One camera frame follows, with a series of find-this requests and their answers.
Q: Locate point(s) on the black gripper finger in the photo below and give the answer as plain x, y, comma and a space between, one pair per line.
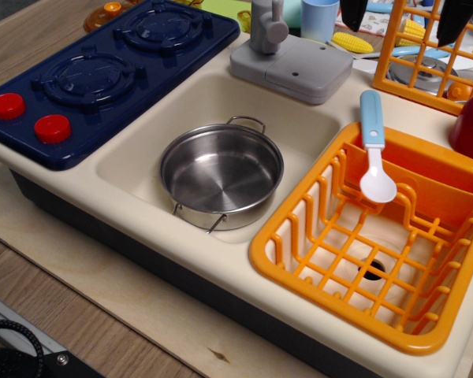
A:
352, 13
455, 15

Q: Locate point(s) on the blue and white plastic spoon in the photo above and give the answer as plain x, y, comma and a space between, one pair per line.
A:
375, 184

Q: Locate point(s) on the stainless steel pan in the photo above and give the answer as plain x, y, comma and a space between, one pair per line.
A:
224, 176

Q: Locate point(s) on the yellow toy corn cob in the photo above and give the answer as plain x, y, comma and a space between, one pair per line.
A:
352, 43

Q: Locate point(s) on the light blue plastic cup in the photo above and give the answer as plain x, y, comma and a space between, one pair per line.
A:
318, 19

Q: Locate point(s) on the yellow toy corn in rack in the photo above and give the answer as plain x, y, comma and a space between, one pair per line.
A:
413, 33

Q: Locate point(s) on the steel pot lid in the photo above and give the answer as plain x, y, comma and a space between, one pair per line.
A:
425, 81

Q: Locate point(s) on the orange plastic rack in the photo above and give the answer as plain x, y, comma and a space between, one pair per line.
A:
458, 56

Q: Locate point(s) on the grey toy faucet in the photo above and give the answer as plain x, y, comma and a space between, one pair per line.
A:
293, 66

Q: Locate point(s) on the orange transparent lid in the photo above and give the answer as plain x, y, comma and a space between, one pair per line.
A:
104, 14

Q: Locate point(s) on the cream toy sink unit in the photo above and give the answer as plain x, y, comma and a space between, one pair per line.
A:
118, 184

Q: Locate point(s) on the orange plastic dish basket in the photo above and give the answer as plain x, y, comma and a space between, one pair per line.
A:
397, 271

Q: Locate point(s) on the navy blue toy stove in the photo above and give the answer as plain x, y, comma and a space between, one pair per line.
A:
111, 76

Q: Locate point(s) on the red stove knob right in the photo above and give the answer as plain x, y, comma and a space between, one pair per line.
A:
52, 128

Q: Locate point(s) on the red stove knob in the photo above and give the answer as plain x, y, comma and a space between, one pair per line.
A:
12, 106
52, 128

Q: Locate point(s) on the red stove knob left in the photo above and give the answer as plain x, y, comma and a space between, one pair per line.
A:
12, 106

